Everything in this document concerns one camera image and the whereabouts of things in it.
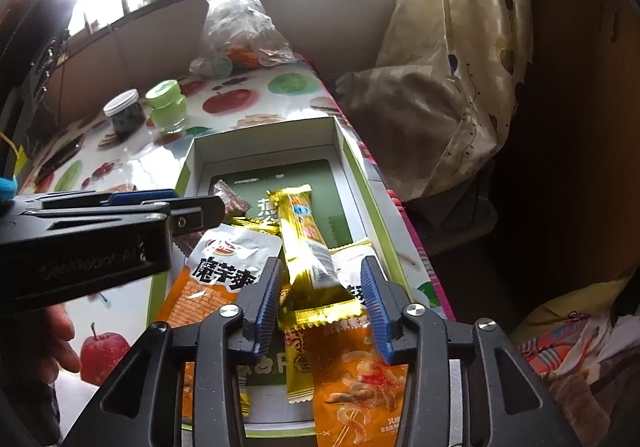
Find dark wooden wardrobe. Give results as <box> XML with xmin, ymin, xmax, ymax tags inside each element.
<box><xmin>500</xmin><ymin>0</ymin><xmax>640</xmax><ymax>308</ymax></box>

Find glass jar with green lid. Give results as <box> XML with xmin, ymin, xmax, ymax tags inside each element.
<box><xmin>145</xmin><ymin>80</ymin><xmax>188</xmax><ymax>133</ymax></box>

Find white nougat candy packet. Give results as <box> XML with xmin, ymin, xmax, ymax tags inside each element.
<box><xmin>212</xmin><ymin>180</ymin><xmax>252</xmax><ymax>224</ymax></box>

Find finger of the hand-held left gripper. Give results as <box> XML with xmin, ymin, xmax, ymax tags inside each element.
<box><xmin>42</xmin><ymin>188</ymin><xmax>186</xmax><ymax>209</ymax></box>
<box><xmin>10</xmin><ymin>196</ymin><xmax>224</xmax><ymax>248</ymax></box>

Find person's left hand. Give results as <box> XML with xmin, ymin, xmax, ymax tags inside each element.
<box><xmin>42</xmin><ymin>302</ymin><xmax>82</xmax><ymax>374</ymax></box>

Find yellow object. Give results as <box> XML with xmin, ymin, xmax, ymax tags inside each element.
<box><xmin>0</xmin><ymin>131</ymin><xmax>27</xmax><ymax>178</ymax></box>

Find dark red snack packet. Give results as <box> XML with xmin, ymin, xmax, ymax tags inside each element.
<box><xmin>172</xmin><ymin>227</ymin><xmax>203</xmax><ymax>253</ymax></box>

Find fruit print tablecloth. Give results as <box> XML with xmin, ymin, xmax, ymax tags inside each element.
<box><xmin>15</xmin><ymin>54</ymin><xmax>456</xmax><ymax>388</ymax></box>

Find clear plastic bag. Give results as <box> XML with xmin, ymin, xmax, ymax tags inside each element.
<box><xmin>190</xmin><ymin>0</ymin><xmax>298</xmax><ymax>78</ymax></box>

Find gold snack bar packet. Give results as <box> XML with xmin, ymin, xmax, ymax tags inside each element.
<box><xmin>227</xmin><ymin>213</ymin><xmax>375</xmax><ymax>255</ymax></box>
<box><xmin>239</xmin><ymin>374</ymin><xmax>252</xmax><ymax>420</ymax></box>
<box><xmin>284</xmin><ymin>324</ymin><xmax>317</xmax><ymax>404</ymax></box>
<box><xmin>265</xmin><ymin>184</ymin><xmax>363</xmax><ymax>328</ymax></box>

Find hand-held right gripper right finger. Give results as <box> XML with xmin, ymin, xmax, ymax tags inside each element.
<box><xmin>360</xmin><ymin>255</ymin><xmax>581</xmax><ymax>447</ymax></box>

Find cream patterned curtain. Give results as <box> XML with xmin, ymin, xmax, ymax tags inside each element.
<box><xmin>335</xmin><ymin>0</ymin><xmax>533</xmax><ymax>203</ymax></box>

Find dark jar with white lid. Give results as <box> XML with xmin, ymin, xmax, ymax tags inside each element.
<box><xmin>103</xmin><ymin>88</ymin><xmax>146</xmax><ymax>138</ymax></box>

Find orange konjac snack packet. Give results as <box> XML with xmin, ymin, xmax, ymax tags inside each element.
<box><xmin>304</xmin><ymin>247</ymin><xmax>416</xmax><ymax>447</ymax></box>
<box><xmin>154</xmin><ymin>224</ymin><xmax>285</xmax><ymax>420</ymax></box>

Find black phone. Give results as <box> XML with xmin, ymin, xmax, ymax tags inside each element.
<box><xmin>30</xmin><ymin>134</ymin><xmax>86</xmax><ymax>183</ymax></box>

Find yellow cloth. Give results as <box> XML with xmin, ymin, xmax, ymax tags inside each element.
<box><xmin>510</xmin><ymin>274</ymin><xmax>633</xmax><ymax>348</ymax></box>

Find plaid cloth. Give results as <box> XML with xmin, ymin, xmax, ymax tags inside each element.
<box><xmin>520</xmin><ymin>317</ymin><xmax>608</xmax><ymax>378</ymax></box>

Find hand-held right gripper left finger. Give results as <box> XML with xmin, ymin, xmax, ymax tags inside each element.
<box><xmin>62</xmin><ymin>256</ymin><xmax>282</xmax><ymax>447</ymax></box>

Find green and white cardboard box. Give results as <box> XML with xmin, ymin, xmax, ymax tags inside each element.
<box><xmin>147</xmin><ymin>116</ymin><xmax>418</xmax><ymax>438</ymax></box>

